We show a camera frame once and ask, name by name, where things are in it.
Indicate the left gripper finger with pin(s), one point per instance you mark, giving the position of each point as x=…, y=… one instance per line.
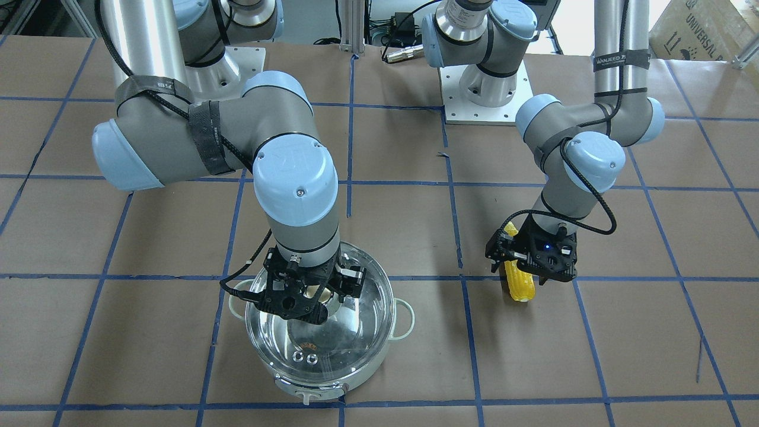
x=543, y=279
x=503, y=268

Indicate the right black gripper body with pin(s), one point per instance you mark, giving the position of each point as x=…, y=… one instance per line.
x=351, y=280

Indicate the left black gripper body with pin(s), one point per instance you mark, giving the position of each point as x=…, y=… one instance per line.
x=497, y=247

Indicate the yellow corn cob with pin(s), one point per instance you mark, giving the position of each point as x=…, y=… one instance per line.
x=521, y=284

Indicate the glass pot lid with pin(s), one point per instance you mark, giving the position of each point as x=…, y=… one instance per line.
x=320, y=320

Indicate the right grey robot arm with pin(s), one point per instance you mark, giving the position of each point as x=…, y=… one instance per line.
x=166, y=131

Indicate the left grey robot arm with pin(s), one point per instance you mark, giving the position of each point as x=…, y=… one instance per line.
x=580, y=148

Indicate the pale green cooking pot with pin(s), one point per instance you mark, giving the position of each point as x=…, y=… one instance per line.
x=323, y=356

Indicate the cardboard box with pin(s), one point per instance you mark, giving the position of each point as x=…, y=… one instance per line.
x=704, y=30

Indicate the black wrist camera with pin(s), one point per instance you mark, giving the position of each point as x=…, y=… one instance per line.
x=286, y=298

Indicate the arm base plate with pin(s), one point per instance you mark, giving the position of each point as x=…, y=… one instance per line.
x=225, y=79
x=473, y=98

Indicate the aluminium frame post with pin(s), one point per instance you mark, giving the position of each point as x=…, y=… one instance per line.
x=352, y=26

